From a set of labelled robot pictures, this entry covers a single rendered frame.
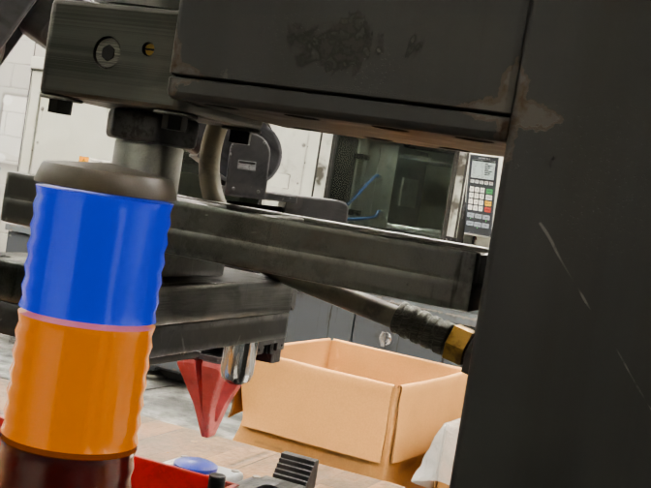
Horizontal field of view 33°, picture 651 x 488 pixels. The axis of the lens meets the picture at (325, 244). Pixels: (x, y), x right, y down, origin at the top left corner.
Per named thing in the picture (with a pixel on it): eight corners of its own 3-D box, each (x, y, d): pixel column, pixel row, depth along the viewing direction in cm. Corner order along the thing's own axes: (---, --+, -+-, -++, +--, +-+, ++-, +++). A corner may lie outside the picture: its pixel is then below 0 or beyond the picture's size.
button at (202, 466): (185, 472, 102) (188, 451, 102) (223, 483, 100) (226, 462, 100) (162, 480, 98) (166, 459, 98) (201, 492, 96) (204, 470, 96)
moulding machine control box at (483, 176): (453, 232, 506) (467, 150, 504) (469, 234, 526) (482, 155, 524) (491, 239, 497) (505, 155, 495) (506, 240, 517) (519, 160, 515)
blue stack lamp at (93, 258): (74, 297, 33) (89, 188, 33) (181, 321, 32) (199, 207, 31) (-12, 302, 30) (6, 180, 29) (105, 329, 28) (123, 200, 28)
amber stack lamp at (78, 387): (57, 411, 33) (73, 303, 33) (163, 441, 32) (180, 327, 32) (-30, 429, 30) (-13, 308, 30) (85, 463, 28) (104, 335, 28)
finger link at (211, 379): (182, 419, 104) (194, 322, 103) (248, 436, 101) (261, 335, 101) (142, 431, 98) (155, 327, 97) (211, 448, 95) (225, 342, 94)
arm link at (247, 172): (323, 272, 105) (339, 148, 104) (345, 283, 97) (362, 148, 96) (202, 259, 102) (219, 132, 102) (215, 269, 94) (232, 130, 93)
